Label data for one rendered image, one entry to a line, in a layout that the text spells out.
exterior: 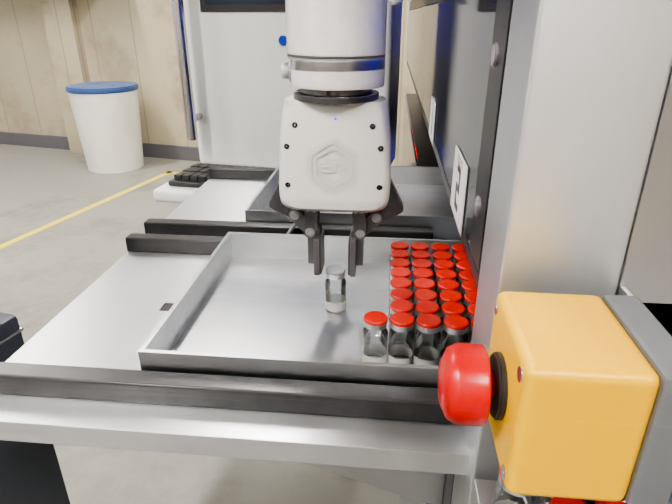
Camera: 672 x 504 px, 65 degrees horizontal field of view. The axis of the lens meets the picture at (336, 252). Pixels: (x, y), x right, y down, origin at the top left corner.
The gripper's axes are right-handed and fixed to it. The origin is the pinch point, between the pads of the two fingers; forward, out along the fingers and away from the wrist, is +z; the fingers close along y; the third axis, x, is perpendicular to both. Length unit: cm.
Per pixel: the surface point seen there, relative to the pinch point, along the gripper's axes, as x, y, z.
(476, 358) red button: -26.6, 9.3, -6.7
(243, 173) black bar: 46, -22, 5
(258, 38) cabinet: 82, -26, -17
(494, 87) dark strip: -12.3, 11.3, -17.4
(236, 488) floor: 53, -32, 95
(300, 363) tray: -14.1, -1.4, 3.4
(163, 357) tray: -14.1, -12.6, 3.6
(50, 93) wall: 425, -304, 44
